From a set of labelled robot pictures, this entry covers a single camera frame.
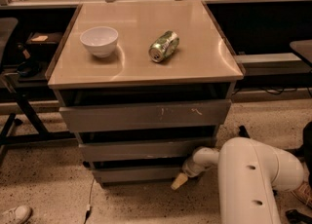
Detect green soda can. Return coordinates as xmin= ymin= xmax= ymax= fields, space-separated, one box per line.
xmin=148 ymin=31 xmax=179 ymax=63

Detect black round object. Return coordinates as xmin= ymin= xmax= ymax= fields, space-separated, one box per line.
xmin=17 ymin=61 xmax=41 ymax=78

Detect grey drawer cabinet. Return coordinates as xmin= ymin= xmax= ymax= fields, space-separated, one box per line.
xmin=44 ymin=0 xmax=246 ymax=189

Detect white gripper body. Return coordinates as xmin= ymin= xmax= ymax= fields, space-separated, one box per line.
xmin=182 ymin=158 xmax=208 ymax=178

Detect black table leg bar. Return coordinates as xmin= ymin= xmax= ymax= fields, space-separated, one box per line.
xmin=239 ymin=126 xmax=250 ymax=138

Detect white cable on floor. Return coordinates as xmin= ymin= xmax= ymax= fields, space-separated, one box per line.
xmin=83 ymin=178 xmax=96 ymax=224

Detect white sneaker left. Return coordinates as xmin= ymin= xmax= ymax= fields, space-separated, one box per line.
xmin=0 ymin=205 xmax=32 ymax=224

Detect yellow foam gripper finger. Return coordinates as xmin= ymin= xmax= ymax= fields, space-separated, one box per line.
xmin=171 ymin=172 xmax=188 ymax=190

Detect white ceramic bowl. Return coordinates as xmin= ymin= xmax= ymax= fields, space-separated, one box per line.
xmin=80 ymin=26 xmax=119 ymax=57

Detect black box with label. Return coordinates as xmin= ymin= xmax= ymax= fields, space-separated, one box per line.
xmin=26 ymin=32 xmax=62 ymax=52

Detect tan shoe right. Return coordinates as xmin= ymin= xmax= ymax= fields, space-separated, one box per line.
xmin=292 ymin=182 xmax=312 ymax=208

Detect grey bottom drawer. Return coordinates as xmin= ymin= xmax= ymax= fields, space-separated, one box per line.
xmin=93 ymin=165 xmax=180 ymax=184

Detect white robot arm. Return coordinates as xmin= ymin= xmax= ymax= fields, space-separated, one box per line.
xmin=172 ymin=137 xmax=304 ymax=224

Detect grey drawer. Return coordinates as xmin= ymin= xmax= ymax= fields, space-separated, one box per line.
xmin=59 ymin=99 xmax=231 ymax=132
xmin=79 ymin=137 xmax=216 ymax=162
xmin=93 ymin=165 xmax=180 ymax=184

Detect grey middle drawer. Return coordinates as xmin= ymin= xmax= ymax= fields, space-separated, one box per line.
xmin=79 ymin=137 xmax=216 ymax=162

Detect grey top drawer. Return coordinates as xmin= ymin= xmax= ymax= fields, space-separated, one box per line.
xmin=59 ymin=99 xmax=231 ymax=132

